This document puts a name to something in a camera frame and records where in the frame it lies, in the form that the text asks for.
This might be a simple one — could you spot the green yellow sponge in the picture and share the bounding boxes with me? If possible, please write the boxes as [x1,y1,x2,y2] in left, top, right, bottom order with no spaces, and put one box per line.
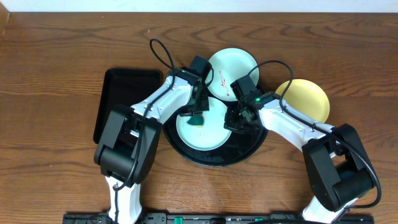
[187,114,205,128]

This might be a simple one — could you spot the light green stained plate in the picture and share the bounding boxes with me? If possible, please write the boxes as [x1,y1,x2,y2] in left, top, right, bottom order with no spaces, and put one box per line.
[176,97,231,151]

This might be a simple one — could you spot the yellow plate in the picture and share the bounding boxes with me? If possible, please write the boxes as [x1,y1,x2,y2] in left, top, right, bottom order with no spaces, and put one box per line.
[284,79,330,123]

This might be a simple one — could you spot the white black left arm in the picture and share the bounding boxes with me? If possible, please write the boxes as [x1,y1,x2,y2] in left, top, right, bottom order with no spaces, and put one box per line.
[94,65,214,223]

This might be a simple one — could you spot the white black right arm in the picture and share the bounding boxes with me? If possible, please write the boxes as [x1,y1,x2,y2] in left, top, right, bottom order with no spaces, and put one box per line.
[224,90,380,223]

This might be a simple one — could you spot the black round tray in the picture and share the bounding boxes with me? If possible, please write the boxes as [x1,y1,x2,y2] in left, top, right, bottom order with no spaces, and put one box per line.
[163,100,268,167]

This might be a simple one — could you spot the black rectangular tray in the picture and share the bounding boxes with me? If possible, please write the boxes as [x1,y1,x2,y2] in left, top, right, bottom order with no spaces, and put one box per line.
[93,68,163,144]

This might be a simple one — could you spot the mint green rear plate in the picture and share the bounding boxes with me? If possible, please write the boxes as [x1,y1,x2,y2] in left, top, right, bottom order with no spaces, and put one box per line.
[205,48,257,101]

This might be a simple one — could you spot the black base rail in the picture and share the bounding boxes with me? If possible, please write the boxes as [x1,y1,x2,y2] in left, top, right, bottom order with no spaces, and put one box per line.
[62,212,376,224]

